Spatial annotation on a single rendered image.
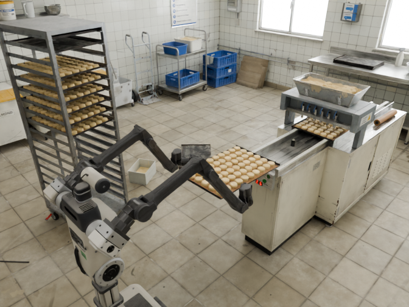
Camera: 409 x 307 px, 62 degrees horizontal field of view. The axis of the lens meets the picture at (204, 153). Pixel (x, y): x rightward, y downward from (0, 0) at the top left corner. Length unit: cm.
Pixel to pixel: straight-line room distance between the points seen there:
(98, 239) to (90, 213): 15
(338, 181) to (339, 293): 91
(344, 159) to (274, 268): 107
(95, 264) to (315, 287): 181
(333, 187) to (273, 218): 71
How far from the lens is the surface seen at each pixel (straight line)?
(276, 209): 274
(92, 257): 171
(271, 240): 295
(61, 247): 338
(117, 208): 341
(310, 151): 283
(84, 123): 294
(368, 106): 311
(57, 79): 259
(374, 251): 344
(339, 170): 313
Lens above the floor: 220
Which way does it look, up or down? 29 degrees down
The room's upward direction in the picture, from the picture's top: straight up
